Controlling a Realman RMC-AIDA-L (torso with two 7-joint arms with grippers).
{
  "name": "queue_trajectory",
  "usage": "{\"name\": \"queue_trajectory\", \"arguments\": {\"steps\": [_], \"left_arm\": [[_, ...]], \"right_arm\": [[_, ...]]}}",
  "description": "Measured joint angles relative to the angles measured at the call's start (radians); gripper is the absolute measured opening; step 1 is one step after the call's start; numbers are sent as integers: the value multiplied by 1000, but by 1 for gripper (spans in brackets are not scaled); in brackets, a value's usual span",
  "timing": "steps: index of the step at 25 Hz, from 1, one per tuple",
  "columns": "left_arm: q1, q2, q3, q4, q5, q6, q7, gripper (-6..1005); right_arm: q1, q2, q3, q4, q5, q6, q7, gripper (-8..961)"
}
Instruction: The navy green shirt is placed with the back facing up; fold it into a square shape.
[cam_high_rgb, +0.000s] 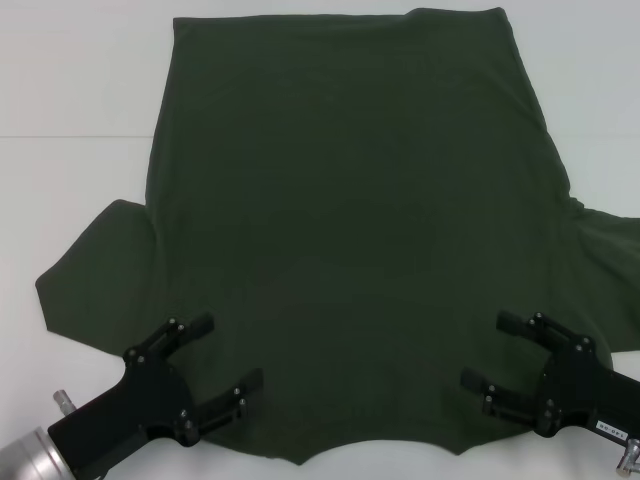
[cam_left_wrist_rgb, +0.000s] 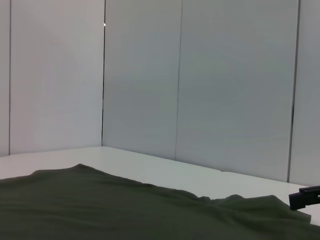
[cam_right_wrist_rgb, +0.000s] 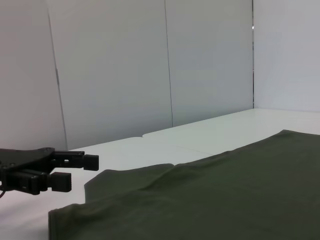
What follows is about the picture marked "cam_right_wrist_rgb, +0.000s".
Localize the dark green t-shirt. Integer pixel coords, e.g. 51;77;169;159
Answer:
47;129;320;240

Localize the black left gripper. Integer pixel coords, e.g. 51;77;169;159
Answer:
0;147;100;196

